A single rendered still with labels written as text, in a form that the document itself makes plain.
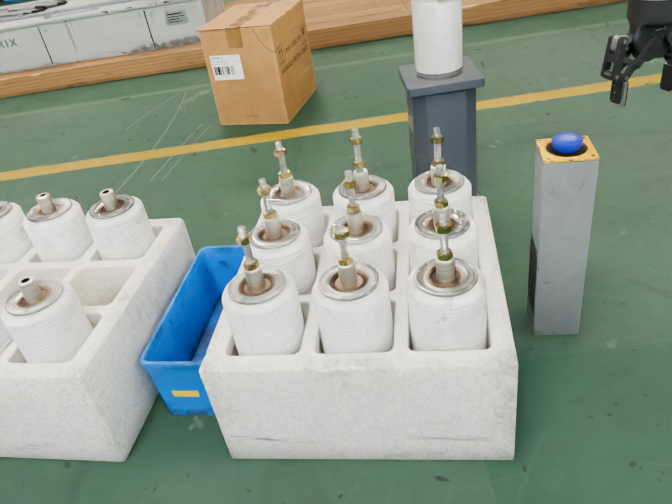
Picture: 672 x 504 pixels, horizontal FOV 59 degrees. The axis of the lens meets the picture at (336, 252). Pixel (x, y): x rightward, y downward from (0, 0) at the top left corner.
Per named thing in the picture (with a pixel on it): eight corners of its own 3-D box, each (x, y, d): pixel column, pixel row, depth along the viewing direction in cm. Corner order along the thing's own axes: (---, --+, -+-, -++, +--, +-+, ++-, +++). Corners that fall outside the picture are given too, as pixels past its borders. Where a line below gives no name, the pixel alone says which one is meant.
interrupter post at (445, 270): (433, 283, 71) (431, 261, 70) (438, 272, 73) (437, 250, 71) (453, 286, 70) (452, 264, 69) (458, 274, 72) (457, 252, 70)
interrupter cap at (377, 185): (371, 173, 97) (370, 169, 97) (396, 190, 91) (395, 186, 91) (330, 189, 95) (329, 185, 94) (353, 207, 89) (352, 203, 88)
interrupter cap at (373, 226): (393, 223, 84) (393, 219, 83) (364, 252, 79) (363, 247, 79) (349, 212, 88) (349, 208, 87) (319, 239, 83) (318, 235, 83)
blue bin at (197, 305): (216, 296, 117) (200, 246, 110) (270, 294, 115) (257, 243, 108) (161, 418, 93) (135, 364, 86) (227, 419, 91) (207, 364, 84)
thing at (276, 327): (306, 413, 81) (280, 313, 71) (241, 406, 83) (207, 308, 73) (324, 362, 88) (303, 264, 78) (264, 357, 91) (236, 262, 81)
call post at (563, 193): (526, 307, 102) (534, 141, 85) (569, 306, 101) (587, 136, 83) (532, 336, 96) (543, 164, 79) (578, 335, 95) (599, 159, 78)
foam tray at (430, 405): (281, 288, 116) (261, 209, 106) (485, 279, 110) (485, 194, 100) (231, 459, 85) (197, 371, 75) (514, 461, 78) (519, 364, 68)
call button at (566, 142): (548, 146, 83) (549, 132, 82) (578, 143, 82) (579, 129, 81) (553, 159, 80) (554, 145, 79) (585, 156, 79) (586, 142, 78)
